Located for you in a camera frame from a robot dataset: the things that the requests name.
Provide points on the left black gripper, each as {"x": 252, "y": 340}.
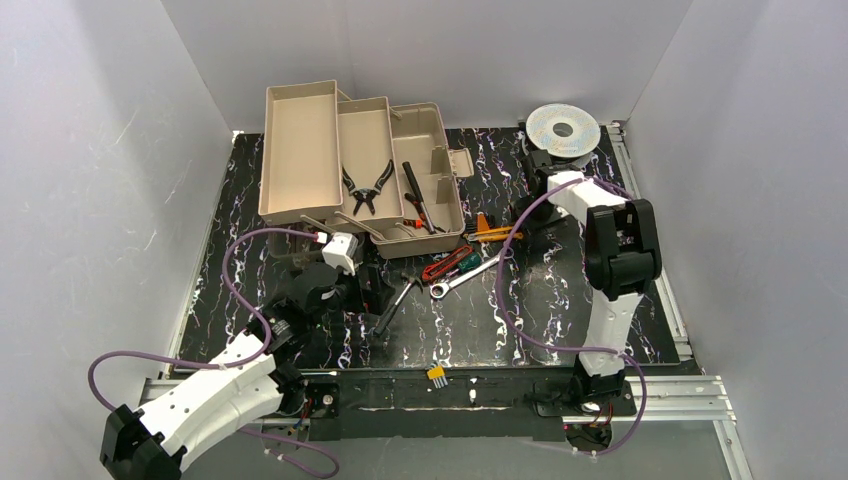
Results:
{"x": 371, "y": 288}

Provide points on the black handled hammer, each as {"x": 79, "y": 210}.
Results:
{"x": 388, "y": 315}

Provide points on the silver combination wrench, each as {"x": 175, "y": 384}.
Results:
{"x": 439, "y": 290}

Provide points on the red utility knife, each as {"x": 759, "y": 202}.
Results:
{"x": 441, "y": 268}

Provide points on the black grey wire stripper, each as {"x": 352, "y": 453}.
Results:
{"x": 365, "y": 196}

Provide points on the green stubby screwdriver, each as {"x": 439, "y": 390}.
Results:
{"x": 470, "y": 263}

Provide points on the beige plastic tool box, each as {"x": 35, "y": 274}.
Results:
{"x": 313, "y": 130}

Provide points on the yellow black screwdriver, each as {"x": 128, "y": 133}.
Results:
{"x": 416, "y": 191}

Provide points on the yellow utility knife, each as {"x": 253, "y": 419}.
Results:
{"x": 491, "y": 235}

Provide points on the orange handled pliers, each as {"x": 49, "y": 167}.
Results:
{"x": 420, "y": 222}

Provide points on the orange hex key set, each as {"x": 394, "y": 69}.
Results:
{"x": 477, "y": 227}

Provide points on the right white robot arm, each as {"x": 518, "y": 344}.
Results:
{"x": 621, "y": 260}

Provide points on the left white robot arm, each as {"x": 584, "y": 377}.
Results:
{"x": 255, "y": 377}

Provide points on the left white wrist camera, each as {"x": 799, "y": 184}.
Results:
{"x": 339, "y": 251}

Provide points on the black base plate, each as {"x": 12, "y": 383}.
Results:
{"x": 477, "y": 402}

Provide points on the aluminium frame rail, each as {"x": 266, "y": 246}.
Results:
{"x": 548, "y": 297}

